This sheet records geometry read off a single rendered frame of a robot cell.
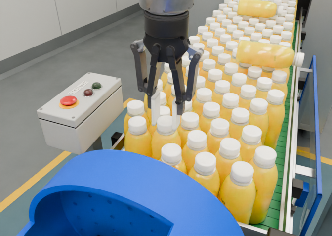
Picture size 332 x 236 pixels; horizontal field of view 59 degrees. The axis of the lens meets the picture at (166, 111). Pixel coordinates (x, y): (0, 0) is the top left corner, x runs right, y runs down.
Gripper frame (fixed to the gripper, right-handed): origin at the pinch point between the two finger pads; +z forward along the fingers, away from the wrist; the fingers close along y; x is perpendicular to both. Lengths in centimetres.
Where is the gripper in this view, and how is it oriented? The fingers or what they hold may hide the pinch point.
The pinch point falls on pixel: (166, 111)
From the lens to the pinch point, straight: 60.0
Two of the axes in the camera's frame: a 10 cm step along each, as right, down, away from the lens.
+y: 9.3, 2.1, -3.0
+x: 3.6, -5.2, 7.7
